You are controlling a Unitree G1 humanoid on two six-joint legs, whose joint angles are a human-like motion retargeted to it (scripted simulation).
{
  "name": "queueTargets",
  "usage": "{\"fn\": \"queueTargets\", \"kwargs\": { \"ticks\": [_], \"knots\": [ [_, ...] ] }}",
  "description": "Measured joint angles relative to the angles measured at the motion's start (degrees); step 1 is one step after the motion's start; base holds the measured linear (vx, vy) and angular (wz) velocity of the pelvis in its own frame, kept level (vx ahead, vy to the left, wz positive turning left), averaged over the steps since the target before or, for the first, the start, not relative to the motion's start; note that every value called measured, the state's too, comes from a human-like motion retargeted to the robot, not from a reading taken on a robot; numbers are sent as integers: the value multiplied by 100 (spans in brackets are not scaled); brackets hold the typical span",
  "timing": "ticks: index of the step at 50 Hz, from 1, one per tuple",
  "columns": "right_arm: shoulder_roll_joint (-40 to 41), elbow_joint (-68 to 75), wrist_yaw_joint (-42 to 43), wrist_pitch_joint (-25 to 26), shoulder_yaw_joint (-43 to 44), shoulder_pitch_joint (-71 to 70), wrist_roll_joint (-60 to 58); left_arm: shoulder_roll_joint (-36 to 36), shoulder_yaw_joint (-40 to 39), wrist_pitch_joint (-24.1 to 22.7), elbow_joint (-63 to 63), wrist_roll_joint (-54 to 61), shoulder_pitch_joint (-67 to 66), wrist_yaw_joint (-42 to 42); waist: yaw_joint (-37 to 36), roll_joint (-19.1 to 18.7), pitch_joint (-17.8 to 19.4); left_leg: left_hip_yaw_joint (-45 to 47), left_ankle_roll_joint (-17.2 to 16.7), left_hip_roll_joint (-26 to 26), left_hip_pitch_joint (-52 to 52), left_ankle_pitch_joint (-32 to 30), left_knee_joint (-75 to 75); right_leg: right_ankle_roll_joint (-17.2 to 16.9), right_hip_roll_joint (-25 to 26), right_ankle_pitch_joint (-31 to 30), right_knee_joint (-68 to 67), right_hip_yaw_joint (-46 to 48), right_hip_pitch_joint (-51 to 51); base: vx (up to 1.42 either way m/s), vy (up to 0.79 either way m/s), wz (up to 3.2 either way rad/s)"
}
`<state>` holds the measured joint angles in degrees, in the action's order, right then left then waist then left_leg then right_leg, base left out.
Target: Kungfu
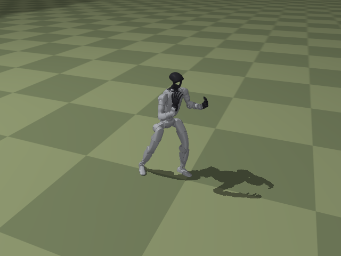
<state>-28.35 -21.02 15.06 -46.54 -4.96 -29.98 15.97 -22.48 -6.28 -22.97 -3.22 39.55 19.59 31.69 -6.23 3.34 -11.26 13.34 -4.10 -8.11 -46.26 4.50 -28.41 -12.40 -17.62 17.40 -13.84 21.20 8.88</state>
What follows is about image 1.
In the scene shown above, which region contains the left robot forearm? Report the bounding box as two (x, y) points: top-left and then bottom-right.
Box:
(192, 102), (203, 110)

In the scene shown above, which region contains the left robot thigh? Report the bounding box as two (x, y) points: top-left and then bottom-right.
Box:
(172, 118), (189, 153)

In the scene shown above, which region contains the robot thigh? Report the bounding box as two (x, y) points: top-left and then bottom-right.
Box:
(148, 122), (164, 154)
(172, 118), (189, 153)

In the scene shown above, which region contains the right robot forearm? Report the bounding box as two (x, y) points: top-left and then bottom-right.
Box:
(158, 107), (177, 120)

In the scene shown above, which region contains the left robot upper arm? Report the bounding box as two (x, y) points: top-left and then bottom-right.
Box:
(181, 87), (193, 109)

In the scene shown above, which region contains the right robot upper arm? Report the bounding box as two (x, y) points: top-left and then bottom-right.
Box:
(158, 93), (168, 121)

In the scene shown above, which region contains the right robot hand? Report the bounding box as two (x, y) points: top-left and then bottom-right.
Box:
(172, 90), (183, 111)

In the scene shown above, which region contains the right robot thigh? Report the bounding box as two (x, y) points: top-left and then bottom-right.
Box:
(148, 122), (164, 154)

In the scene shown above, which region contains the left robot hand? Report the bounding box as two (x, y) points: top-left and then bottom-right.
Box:
(202, 97), (208, 109)

